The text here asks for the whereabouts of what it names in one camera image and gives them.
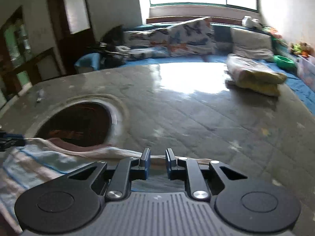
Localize long butterfly cushion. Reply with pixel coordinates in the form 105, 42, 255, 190
123, 28, 170, 60

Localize large butterfly pillow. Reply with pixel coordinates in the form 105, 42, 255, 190
168, 17, 216, 56

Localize colourful plush toys pile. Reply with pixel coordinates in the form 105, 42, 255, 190
288, 42, 314, 58

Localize white plush toy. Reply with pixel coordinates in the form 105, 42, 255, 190
242, 16, 263, 30

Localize folded yellow grey blanket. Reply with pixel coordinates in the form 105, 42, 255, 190
226, 54, 287, 97

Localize clear plastic storage box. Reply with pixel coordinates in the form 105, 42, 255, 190
297, 55, 315, 91

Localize green plastic bowl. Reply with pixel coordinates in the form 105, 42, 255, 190
274, 55, 296, 71

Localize black bag on sofa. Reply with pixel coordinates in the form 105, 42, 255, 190
95, 25, 127, 70

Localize blue beige striped shirt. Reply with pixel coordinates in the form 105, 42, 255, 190
1, 137, 213, 235

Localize dark wooden door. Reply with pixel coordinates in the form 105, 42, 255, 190
47, 0, 95, 75

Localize blue corner sofa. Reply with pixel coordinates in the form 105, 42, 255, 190
75, 23, 315, 113

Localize dark wooden display cabinet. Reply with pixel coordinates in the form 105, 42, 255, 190
0, 6, 61, 104

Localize round black induction cooktop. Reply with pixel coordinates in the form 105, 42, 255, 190
35, 102, 113, 147

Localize grey white pillow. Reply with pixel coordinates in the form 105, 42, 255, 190
230, 28, 274, 62

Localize black marker pen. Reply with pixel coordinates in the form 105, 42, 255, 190
36, 89, 45, 103

